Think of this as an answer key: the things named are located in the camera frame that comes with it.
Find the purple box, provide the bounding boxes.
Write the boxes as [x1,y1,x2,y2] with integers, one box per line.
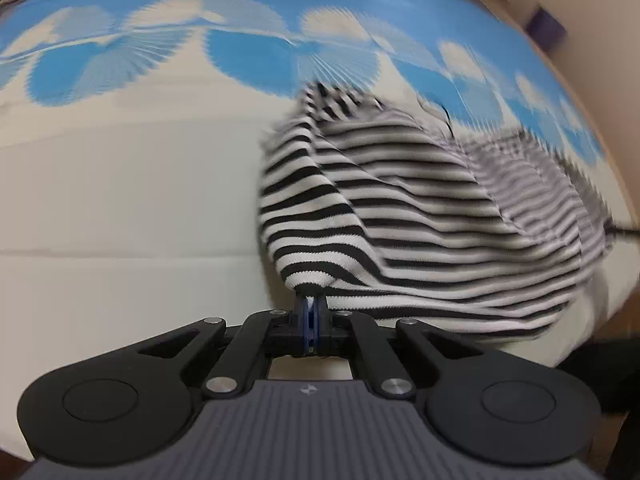
[529,4,569,54]

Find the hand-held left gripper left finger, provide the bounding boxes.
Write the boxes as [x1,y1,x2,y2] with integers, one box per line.
[135,296,312,400]

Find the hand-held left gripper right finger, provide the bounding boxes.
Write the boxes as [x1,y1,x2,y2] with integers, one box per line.
[311,294,481,400]

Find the black white striped top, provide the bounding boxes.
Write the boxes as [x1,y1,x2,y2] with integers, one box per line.
[257,82,640,343]

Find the blue white printed bed sheet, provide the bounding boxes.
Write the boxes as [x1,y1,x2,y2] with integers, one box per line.
[0,0,633,463]

